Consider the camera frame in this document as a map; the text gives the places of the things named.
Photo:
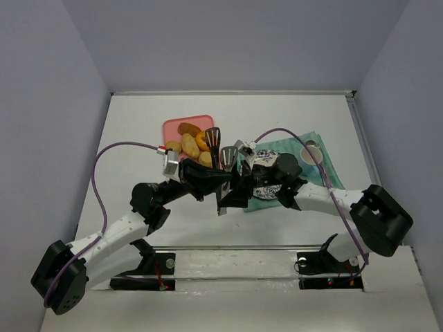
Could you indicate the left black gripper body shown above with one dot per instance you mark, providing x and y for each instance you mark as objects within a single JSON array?
[{"x": 188, "y": 175}]

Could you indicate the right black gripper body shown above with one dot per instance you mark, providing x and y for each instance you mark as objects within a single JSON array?
[{"x": 248, "y": 183}]

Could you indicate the round yellow bun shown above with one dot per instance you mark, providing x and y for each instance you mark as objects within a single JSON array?
[
  {"x": 174, "y": 146},
  {"x": 205, "y": 159}
]

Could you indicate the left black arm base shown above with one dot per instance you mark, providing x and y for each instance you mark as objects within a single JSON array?
[{"x": 154, "y": 271}]

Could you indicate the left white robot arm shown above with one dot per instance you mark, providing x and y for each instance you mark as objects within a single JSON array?
[{"x": 66, "y": 270}]

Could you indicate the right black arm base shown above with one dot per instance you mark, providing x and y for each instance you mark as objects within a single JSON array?
[{"x": 318, "y": 270}]

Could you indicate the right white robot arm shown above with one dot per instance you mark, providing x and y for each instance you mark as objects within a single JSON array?
[{"x": 375, "y": 222}]

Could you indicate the long tan bread roll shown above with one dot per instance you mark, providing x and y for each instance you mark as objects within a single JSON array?
[{"x": 189, "y": 146}]

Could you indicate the dark brown oval bread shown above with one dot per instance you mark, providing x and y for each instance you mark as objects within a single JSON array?
[{"x": 188, "y": 128}]

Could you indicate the blue floral ceramic plate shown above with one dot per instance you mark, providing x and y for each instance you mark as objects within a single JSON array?
[{"x": 266, "y": 158}]

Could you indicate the orange glazed donut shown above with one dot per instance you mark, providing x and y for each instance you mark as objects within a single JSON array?
[{"x": 200, "y": 140}]

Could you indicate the teal green cloth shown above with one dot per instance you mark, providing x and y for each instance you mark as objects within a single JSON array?
[{"x": 293, "y": 146}]

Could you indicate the pink plastic tray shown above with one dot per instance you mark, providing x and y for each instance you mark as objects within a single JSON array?
[{"x": 170, "y": 127}]

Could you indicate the light blue mug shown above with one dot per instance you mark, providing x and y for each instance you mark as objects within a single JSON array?
[{"x": 309, "y": 159}]

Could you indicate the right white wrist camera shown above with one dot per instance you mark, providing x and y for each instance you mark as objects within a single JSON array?
[{"x": 247, "y": 150}]

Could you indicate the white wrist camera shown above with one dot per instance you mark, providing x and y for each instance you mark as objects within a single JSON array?
[
  {"x": 247, "y": 150},
  {"x": 170, "y": 163}
]

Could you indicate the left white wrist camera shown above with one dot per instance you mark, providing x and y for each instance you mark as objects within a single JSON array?
[{"x": 170, "y": 163}]

